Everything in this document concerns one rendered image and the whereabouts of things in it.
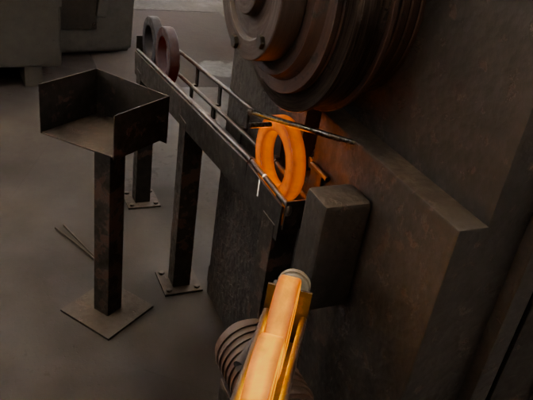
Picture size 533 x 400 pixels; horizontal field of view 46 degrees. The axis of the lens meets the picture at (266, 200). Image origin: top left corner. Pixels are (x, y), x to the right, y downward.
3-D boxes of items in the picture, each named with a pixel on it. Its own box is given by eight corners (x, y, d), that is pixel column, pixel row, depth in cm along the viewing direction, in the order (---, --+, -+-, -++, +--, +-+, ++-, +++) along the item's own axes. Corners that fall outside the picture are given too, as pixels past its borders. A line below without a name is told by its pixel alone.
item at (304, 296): (301, 346, 105) (312, 292, 101) (301, 348, 104) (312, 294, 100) (258, 336, 106) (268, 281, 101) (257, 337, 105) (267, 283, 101)
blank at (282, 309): (306, 261, 98) (285, 256, 98) (291, 314, 84) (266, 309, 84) (289, 341, 104) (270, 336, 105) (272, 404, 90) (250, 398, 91)
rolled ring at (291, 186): (298, 138, 121) (313, 137, 123) (261, 101, 136) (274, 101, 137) (284, 218, 131) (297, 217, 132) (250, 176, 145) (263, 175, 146)
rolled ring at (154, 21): (155, 21, 210) (165, 21, 212) (142, 11, 225) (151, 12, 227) (154, 75, 218) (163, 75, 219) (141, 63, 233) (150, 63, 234)
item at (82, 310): (96, 274, 211) (96, 67, 175) (156, 308, 200) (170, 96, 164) (47, 303, 195) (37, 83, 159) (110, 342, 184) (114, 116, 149)
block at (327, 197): (331, 281, 131) (355, 180, 119) (350, 305, 125) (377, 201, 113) (285, 288, 127) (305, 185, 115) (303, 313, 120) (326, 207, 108)
